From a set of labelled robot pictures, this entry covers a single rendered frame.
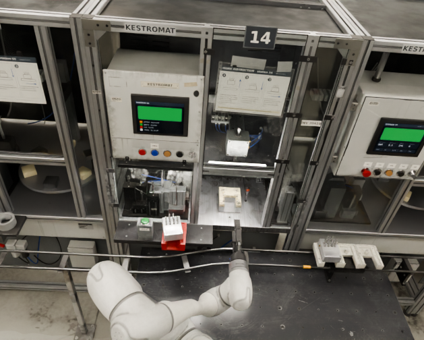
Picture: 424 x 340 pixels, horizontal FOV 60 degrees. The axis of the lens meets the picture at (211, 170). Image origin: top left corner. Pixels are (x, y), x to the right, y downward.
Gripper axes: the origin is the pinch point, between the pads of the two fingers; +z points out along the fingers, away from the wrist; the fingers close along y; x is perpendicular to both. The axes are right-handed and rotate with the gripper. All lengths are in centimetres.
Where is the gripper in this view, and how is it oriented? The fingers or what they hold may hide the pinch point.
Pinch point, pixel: (236, 229)
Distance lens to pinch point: 185.9
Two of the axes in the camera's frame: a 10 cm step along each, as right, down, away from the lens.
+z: 0.0, -6.4, 7.7
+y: 0.7, -7.6, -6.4
